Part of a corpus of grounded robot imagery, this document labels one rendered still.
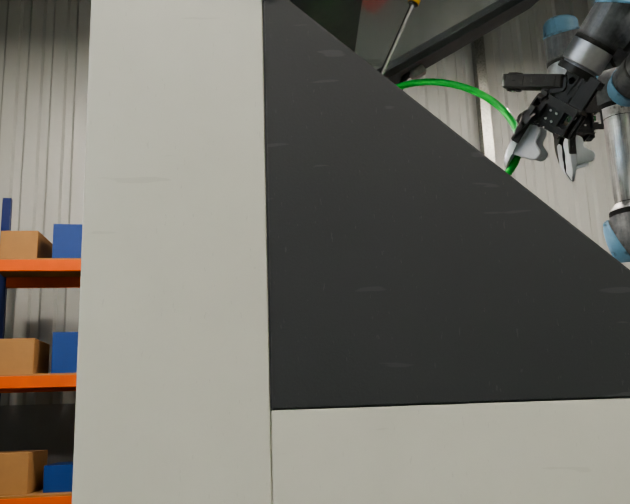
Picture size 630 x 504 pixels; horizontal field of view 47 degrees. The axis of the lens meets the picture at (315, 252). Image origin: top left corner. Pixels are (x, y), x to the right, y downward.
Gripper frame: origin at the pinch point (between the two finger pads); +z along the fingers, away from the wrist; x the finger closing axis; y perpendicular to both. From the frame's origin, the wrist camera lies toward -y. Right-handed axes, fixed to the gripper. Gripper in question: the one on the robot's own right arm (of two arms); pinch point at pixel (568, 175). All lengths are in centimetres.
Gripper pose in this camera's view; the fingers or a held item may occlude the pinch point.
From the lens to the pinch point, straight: 159.5
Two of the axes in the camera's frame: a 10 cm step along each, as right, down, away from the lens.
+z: 0.3, 9.7, -2.2
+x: -0.2, 2.2, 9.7
